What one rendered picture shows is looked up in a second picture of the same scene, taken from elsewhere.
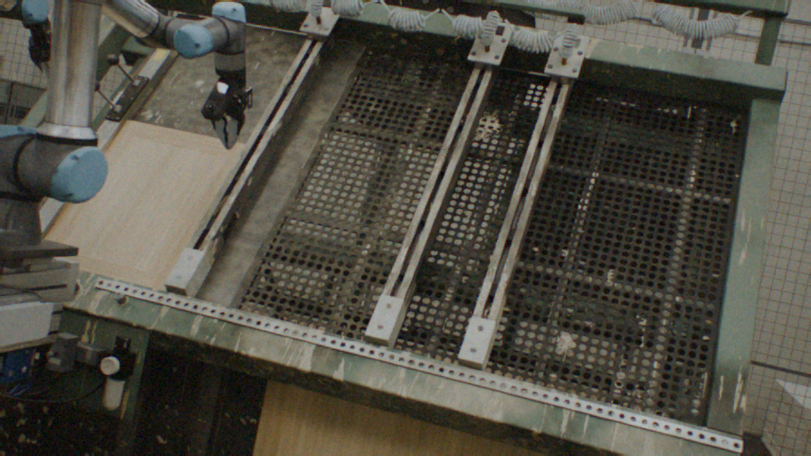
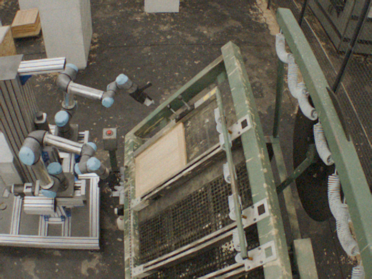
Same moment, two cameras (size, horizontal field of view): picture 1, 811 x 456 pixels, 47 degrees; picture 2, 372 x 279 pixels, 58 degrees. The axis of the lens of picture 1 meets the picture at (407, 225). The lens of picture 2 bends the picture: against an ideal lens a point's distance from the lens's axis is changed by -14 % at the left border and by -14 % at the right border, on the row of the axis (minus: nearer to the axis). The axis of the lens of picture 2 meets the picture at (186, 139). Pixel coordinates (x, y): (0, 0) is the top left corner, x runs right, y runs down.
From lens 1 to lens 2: 320 cm
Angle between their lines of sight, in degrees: 74
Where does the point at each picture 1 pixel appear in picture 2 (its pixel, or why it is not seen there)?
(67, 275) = (79, 196)
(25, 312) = (44, 211)
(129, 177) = (163, 149)
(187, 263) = (136, 201)
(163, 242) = (148, 184)
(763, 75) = not seen: outside the picture
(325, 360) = (127, 263)
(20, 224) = not seen: hidden behind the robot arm
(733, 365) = not seen: outside the picture
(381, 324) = (135, 271)
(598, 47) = (272, 267)
